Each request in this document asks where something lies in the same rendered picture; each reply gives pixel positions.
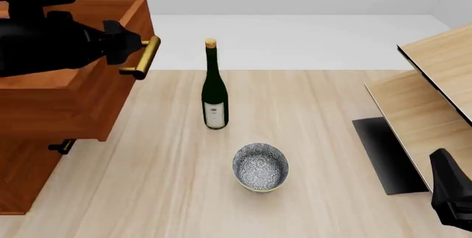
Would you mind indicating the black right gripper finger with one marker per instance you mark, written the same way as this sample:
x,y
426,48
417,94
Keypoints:
x,y
445,174

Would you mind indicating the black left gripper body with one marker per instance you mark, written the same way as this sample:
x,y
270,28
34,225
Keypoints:
x,y
99,45

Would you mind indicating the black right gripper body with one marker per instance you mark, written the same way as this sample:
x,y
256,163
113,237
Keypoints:
x,y
454,213

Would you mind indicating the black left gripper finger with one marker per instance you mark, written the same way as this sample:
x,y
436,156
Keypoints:
x,y
128,41
117,58

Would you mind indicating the wooden drawer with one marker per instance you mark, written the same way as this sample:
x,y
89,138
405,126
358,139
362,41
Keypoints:
x,y
92,102

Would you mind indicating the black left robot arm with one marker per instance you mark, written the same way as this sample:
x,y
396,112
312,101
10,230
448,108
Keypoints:
x,y
33,44

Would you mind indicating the wooden cabinet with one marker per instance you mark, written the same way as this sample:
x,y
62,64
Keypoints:
x,y
22,180

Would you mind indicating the pale wooden shelf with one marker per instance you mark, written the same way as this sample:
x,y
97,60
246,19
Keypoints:
x,y
427,102

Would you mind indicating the dark green wine bottle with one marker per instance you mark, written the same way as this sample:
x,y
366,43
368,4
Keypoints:
x,y
215,94

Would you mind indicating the blue patterned bowl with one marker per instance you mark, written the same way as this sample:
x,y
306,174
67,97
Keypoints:
x,y
260,169

